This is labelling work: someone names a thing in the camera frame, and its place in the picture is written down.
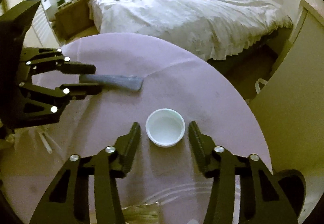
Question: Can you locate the blue wrapper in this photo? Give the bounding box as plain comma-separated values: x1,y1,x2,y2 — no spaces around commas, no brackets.
79,74,144,92

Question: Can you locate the wooden nightstand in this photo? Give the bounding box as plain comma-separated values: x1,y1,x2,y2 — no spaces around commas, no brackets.
55,0,94,40

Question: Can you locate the black trash bin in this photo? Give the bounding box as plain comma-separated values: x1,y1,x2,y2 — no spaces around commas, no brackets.
275,169,306,217

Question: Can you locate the white plastic cup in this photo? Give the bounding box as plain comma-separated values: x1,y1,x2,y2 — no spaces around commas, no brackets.
146,108,186,148

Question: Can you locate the round purple tablecloth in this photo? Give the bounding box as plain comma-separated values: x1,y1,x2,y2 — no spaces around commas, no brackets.
1,33,271,223

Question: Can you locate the bed with white duvet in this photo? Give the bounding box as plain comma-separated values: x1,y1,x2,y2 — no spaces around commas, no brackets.
89,0,293,60

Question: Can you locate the white cabinet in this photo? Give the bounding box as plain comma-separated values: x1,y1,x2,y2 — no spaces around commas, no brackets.
249,0,324,176

